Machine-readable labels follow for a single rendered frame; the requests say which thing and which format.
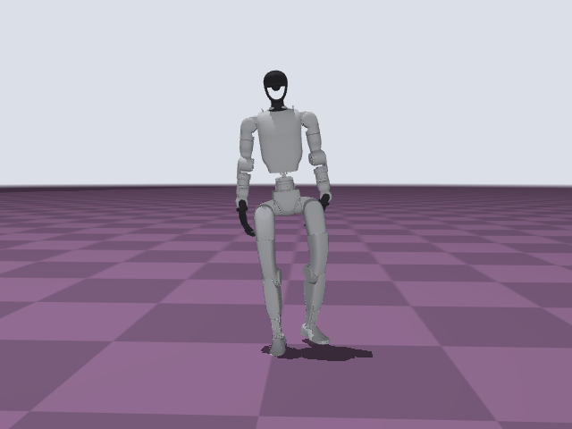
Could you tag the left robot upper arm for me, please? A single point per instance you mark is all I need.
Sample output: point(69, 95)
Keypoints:
point(309, 120)

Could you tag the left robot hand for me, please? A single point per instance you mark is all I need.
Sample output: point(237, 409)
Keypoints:
point(324, 201)

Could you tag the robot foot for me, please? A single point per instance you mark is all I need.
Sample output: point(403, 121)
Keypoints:
point(314, 334)
point(278, 346)

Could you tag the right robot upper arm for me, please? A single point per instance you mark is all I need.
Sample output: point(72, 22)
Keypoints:
point(247, 127)

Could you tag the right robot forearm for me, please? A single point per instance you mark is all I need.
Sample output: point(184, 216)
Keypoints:
point(242, 186)

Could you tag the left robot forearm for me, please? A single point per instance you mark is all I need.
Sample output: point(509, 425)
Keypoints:
point(322, 180)

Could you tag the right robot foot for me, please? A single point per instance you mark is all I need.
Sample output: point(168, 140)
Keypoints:
point(278, 346)

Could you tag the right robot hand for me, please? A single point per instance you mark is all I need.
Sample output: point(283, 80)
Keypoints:
point(243, 218)

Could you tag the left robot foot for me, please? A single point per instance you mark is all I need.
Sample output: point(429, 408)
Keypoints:
point(314, 334)

